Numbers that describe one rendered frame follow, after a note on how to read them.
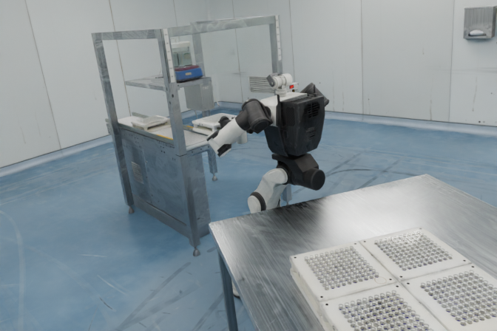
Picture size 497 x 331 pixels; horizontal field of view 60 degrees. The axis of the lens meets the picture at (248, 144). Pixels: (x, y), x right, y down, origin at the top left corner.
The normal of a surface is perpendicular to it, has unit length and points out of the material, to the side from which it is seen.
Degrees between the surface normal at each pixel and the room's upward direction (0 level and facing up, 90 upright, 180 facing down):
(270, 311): 0
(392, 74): 90
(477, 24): 90
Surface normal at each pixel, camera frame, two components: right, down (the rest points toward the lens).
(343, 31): -0.66, 0.29
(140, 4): 0.74, 0.13
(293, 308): -0.10, -0.95
